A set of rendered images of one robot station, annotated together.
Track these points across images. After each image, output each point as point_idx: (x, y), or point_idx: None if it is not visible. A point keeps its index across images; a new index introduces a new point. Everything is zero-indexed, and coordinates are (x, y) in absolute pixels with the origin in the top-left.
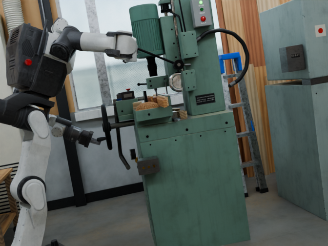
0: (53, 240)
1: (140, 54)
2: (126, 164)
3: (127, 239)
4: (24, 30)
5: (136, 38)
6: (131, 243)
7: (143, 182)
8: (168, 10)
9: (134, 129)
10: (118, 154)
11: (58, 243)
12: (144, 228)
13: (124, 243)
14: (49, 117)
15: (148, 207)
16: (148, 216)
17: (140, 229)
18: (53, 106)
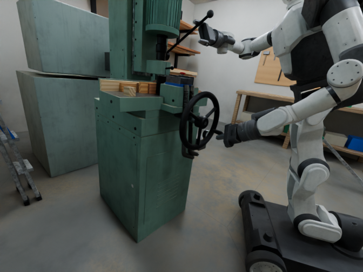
0: (269, 233)
1: (179, 33)
2: (197, 153)
3: (159, 260)
4: None
5: (179, 9)
6: (167, 249)
7: (154, 185)
8: None
9: (149, 129)
10: (192, 150)
11: (262, 241)
12: (124, 260)
13: (169, 256)
14: (294, 101)
15: (175, 188)
16: (146, 222)
17: (126, 265)
18: (290, 89)
